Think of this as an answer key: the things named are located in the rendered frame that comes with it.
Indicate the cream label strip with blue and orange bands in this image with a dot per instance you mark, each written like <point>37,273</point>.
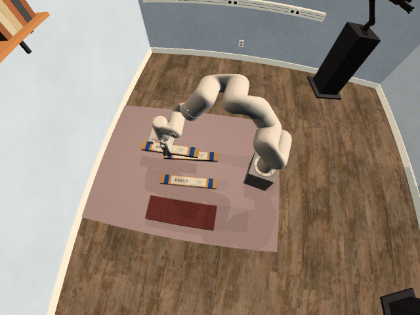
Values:
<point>189,181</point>
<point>177,150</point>
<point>203,156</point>

